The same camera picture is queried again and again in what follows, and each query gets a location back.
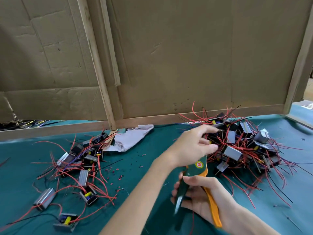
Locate wooden corner post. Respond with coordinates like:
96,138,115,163
283,7,313,115

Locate orange green wire strippers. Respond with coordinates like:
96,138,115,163
173,155,223,229

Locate smooth brown cardboard panel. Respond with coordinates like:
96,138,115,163
107,0,313,118

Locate crumpled grey plastic bag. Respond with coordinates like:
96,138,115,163
104,125,154,153

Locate brown cardboard box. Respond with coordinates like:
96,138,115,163
304,78,313,101

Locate long wooden bottom rail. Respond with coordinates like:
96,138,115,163
116,104,285,129

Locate creased brown cardboard panel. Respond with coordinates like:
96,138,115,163
0,0,108,123

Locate heap of black cables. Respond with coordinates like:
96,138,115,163
0,119,59,131

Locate flat grey board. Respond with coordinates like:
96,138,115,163
286,100,313,128

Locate person's right hand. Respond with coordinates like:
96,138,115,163
170,175,236,228

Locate pile of wired transformers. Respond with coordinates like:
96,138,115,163
0,130,119,233
177,101,313,195

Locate thin wooden strip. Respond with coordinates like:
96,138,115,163
99,0,121,87

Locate person's right forearm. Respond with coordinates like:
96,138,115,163
220,203,280,235

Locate person's left hand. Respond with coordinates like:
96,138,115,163
164,125,221,168

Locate short wooden bottom rail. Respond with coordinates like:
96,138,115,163
0,120,109,141

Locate wide wooden post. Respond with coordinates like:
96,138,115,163
76,0,118,130

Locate person's left forearm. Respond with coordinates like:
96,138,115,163
100,153,178,235

